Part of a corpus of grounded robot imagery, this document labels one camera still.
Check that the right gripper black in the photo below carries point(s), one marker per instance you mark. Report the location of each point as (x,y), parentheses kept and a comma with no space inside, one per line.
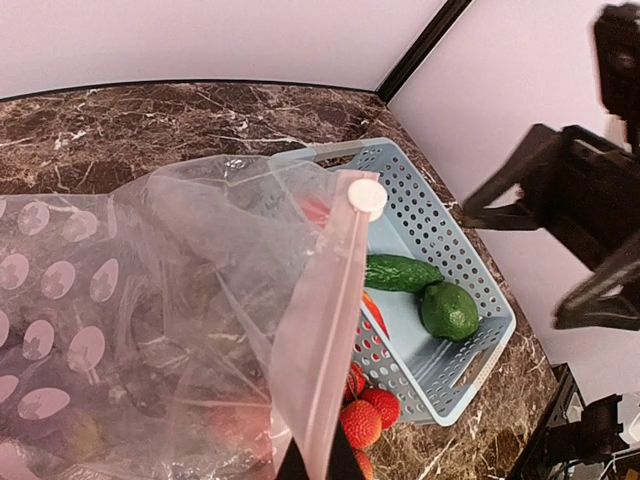
(590,210)

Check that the red toy berry bunch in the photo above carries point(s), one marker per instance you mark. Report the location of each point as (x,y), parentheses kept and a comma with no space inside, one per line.
(368,411)

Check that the green toy lime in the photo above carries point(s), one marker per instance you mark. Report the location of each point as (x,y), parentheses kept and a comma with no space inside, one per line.
(449,312)

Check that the green toy cucumber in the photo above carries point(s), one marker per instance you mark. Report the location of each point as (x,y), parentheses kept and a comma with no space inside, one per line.
(394,273)

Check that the clear dotted zip top bag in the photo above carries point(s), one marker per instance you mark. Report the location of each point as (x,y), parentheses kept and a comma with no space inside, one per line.
(198,287)

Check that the red toy chili pepper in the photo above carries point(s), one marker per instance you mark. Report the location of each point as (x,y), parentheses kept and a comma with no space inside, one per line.
(374,311)

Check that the light blue plastic basket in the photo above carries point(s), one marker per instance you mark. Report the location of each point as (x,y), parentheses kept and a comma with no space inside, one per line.
(434,379)

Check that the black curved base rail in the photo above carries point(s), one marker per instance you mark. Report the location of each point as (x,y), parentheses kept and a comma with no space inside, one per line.
(580,440)

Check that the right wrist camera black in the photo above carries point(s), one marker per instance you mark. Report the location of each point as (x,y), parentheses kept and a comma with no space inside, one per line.
(616,34)

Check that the black right frame post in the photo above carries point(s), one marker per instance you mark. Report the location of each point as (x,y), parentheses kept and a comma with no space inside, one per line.
(421,48)

